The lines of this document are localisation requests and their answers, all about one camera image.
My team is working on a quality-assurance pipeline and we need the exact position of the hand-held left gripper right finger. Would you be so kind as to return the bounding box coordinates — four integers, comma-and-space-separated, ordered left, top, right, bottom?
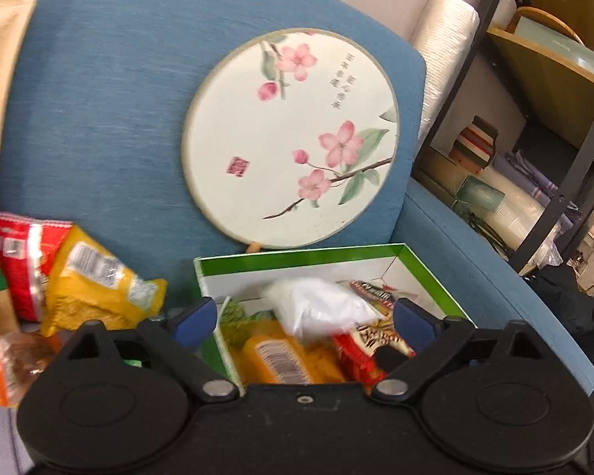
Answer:
373, 298, 558, 403

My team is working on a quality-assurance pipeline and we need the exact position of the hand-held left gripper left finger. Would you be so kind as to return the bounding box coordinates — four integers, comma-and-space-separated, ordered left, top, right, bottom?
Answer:
53, 296, 240, 403

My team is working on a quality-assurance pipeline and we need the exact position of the red chicken nugget snack bag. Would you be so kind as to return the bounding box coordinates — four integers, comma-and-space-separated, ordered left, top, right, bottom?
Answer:
333, 323, 417, 388

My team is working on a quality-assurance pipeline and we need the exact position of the white snack packet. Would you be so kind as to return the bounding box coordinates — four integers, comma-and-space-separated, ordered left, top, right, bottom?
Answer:
264, 278, 383, 343

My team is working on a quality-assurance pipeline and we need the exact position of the orange snack packet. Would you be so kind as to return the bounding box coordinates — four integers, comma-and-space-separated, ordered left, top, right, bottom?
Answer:
239, 328, 348, 387

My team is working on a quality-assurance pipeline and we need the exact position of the green cardboard box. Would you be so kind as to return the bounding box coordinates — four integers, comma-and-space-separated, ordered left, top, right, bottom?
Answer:
192, 243, 477, 388

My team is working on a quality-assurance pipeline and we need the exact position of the small red candy packet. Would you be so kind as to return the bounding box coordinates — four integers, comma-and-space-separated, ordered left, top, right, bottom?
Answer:
348, 279, 398, 311

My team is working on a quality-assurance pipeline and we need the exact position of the yellow snack bag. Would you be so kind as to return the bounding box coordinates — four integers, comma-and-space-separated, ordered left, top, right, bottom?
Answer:
38, 224, 170, 338

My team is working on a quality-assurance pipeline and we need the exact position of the stack of clear plastic cups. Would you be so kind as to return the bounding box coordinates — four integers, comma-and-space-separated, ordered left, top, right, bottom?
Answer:
479, 165, 564, 252

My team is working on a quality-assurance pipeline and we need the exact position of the black bag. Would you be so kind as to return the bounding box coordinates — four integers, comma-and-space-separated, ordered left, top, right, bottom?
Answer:
529, 263, 594, 409

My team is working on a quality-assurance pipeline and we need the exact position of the clear nut and date packet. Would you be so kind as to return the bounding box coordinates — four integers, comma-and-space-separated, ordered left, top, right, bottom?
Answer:
0, 331, 64, 407

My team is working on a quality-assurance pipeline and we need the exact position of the striped box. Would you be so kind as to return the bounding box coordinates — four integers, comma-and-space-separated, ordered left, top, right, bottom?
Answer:
449, 115, 501, 175

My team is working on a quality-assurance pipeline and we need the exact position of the purple cloth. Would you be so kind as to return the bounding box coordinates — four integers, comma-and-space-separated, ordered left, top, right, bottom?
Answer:
491, 150, 584, 224

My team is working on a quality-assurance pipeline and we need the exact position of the round floral fan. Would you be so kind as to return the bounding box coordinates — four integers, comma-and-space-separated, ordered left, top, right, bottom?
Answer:
180, 27, 400, 254

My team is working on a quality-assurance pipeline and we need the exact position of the blue sofa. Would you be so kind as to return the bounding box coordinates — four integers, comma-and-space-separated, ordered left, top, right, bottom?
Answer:
0, 0, 594, 397

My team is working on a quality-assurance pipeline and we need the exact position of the roll of white plastic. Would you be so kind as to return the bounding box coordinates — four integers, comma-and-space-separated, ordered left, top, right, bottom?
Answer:
410, 0, 482, 145

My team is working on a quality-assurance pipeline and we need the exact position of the yellow wooden tray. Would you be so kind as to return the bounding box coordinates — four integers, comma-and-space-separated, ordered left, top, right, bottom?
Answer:
486, 6, 594, 150

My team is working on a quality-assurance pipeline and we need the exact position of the large green beige pouch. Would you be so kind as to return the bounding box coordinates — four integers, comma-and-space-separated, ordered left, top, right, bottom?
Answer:
0, 0, 51, 371

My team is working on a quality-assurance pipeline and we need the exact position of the white bottle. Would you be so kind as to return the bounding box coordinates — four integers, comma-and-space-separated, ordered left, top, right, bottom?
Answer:
491, 0, 520, 31

